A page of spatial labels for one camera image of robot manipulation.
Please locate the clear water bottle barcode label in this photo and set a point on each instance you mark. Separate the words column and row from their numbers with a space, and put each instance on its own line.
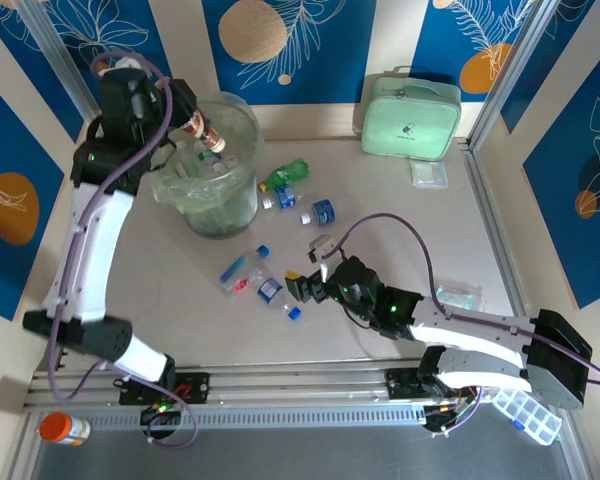
column 269, row 291

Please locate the clear tea bottle bird label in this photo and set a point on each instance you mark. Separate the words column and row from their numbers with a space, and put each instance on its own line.
column 206, row 155

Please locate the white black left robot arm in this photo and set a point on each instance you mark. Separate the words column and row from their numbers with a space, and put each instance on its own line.
column 95, row 250

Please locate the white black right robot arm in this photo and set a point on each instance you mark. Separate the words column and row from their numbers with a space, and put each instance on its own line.
column 470, row 340

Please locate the clear plastic bin liner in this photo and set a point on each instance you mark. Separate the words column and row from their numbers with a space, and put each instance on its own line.
column 190, row 192

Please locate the clear plastic bin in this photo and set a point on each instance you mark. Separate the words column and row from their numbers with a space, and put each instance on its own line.
column 230, row 220

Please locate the flat clear plastic packet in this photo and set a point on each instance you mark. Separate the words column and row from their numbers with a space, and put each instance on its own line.
column 457, row 295

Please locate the crumpled green bottle yellow cap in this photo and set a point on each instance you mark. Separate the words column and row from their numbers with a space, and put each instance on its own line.
column 285, row 175

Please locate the small clear plastic box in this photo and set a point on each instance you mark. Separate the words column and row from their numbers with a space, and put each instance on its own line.
column 429, row 174

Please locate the mint green medicine bag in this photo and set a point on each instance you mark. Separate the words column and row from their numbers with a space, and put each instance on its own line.
column 405, row 120

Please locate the clear plastic pill organizer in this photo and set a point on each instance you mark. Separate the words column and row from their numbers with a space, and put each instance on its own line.
column 535, row 422

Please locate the orange cap pill bottle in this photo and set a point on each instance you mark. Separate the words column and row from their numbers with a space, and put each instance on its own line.
column 62, row 429

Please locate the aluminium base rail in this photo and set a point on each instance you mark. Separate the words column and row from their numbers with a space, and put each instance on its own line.
column 300, row 380

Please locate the aluminium frame post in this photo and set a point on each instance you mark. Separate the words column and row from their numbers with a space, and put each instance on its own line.
column 50, row 40
column 518, row 65

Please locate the aluminium side rail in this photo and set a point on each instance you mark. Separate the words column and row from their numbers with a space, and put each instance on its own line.
column 485, row 210

